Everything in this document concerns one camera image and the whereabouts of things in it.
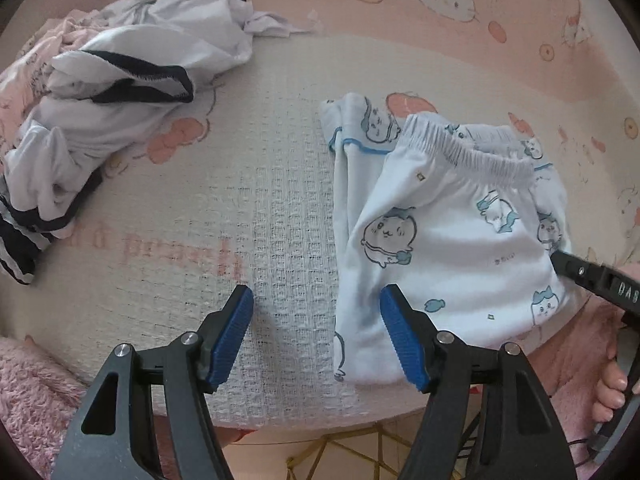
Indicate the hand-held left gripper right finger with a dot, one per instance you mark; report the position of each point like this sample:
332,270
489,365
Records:
400,340

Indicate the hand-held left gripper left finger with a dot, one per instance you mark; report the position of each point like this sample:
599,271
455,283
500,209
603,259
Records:
230,335

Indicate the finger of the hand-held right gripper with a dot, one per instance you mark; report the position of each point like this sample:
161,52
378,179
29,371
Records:
575,270

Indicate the white blue-piped pajama top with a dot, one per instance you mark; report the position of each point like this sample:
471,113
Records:
345,185

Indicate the person's right hand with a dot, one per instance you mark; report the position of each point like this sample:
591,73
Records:
612,385

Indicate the small red object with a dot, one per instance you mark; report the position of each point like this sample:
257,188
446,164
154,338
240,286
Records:
240,436

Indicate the pink cat print sofa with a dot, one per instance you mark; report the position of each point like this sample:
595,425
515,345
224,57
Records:
250,210

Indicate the white garment with navy trim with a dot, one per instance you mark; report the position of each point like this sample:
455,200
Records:
125,125

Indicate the pink print pajama garment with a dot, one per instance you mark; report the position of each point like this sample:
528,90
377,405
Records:
30,75

